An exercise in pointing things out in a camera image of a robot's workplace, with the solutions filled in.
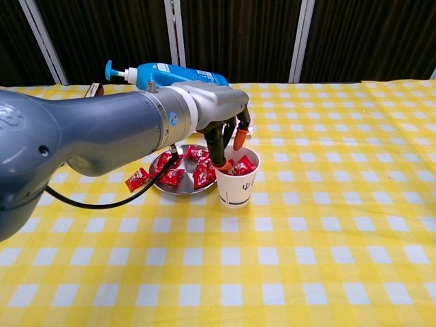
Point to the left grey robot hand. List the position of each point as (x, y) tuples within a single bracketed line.
[(218, 102)]

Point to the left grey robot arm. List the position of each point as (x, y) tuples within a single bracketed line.
[(85, 129)]

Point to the white paper cup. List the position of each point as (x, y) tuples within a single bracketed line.
[(238, 190)]

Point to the pink wet wipes pack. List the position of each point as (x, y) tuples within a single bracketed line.
[(251, 131)]

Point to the blue pump bottle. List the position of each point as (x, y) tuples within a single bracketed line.
[(177, 71)]

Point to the black pleated curtain panel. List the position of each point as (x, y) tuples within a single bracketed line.
[(238, 34), (13, 41), (374, 34), (102, 34)]

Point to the round metal plate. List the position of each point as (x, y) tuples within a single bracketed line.
[(185, 170)]

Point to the dark brown folded fan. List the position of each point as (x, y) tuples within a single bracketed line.
[(97, 90)]

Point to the yellow white checked tablecloth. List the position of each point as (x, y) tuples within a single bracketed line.
[(306, 238)]

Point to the white metal frame post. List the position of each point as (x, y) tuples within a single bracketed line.
[(41, 34), (302, 34), (175, 34), (434, 75)]

